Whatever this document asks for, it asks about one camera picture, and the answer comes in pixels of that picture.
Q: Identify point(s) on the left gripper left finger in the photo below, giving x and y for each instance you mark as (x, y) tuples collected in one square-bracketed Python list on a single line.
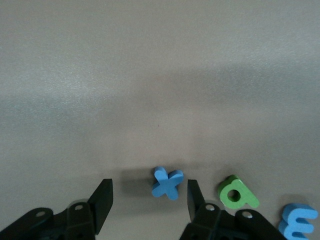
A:
[(82, 220)]

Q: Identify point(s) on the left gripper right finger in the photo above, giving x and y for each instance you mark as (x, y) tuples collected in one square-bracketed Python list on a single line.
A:
[(212, 225)]

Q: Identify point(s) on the green lowercase q block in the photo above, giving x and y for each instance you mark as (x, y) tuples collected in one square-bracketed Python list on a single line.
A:
[(246, 200)]

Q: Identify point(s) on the blue lowercase x block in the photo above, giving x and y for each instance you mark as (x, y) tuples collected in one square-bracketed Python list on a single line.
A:
[(167, 186)]

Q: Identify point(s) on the blue lowercase m block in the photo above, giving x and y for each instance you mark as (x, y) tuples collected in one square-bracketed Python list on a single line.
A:
[(291, 217)]

